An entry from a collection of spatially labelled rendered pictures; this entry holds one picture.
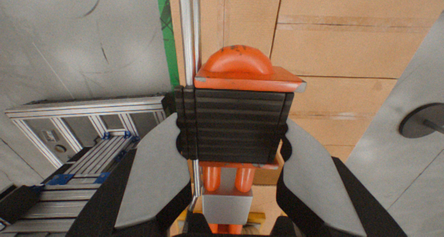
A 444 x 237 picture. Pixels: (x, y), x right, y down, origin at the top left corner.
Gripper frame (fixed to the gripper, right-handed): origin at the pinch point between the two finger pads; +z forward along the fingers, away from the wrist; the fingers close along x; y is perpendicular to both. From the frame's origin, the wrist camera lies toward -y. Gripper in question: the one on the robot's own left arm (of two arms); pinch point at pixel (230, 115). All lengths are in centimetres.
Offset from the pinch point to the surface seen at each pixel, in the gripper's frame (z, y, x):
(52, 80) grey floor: 107, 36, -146
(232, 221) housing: -0.9, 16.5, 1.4
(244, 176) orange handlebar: -0.3, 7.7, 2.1
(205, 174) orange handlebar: -0.1, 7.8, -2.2
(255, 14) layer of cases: 54, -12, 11
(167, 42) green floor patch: 108, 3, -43
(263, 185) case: 13.9, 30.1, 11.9
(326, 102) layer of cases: 54, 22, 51
